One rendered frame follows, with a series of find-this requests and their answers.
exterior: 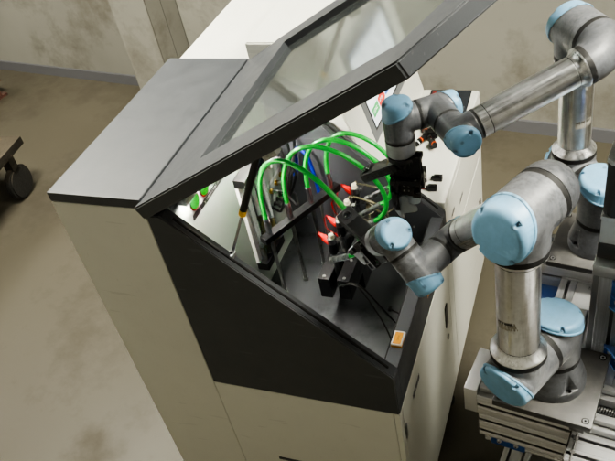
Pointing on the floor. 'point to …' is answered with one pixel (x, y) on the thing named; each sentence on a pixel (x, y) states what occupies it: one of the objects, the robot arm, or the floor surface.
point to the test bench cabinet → (315, 426)
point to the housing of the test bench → (232, 62)
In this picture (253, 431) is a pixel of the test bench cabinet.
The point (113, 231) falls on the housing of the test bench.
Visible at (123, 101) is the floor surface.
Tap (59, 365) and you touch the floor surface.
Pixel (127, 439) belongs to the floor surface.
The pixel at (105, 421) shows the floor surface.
